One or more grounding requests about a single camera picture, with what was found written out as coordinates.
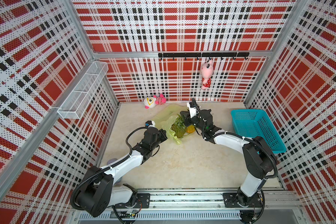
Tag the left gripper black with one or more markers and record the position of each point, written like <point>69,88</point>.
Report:
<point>162,134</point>

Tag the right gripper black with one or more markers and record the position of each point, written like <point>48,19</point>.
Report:
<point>186,115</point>

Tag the yellow-green plastic bag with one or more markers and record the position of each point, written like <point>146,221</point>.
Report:
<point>167,117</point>

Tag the pineapple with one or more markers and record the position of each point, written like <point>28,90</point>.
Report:
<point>178,127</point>
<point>190,129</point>

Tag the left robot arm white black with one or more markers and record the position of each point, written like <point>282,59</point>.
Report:
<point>98,191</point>

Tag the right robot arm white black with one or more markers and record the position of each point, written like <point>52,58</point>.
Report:
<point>260,161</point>

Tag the white pink plush bird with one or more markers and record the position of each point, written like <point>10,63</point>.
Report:
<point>151,102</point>

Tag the teal plastic basket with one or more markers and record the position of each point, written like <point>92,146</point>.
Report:
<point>252,123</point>

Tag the pink hanging plush toy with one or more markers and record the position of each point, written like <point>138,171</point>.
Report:
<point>206,72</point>

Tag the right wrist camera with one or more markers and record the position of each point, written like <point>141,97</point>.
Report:
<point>193,111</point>

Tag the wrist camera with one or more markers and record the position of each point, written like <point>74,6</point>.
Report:
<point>193,111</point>
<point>149,124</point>

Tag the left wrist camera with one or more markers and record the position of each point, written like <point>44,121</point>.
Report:
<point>149,124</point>

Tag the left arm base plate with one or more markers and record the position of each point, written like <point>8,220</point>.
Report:
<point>141,200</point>

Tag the black hook rail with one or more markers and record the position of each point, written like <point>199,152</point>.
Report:
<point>205,54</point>

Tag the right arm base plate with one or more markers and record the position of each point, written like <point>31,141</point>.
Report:
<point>239,200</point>

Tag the white wire mesh shelf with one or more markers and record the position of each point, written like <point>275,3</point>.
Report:
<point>79,98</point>

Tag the aluminium mounting rail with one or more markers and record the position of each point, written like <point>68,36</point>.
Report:
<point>276,206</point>

